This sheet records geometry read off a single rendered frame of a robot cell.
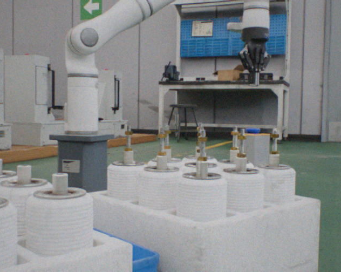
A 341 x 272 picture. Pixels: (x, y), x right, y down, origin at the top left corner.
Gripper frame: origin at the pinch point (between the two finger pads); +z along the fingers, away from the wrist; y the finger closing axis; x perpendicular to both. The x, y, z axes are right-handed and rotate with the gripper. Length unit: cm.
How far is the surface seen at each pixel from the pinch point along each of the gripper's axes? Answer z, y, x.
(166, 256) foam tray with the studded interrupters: 36, -49, -18
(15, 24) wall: -134, 205, 664
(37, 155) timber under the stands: 44, 43, 232
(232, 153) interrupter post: 19.3, -18.2, -7.8
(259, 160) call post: 22.7, -1.4, -3.6
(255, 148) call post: 19.1, -3.2, -3.5
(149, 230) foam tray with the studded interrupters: 32, -49, -13
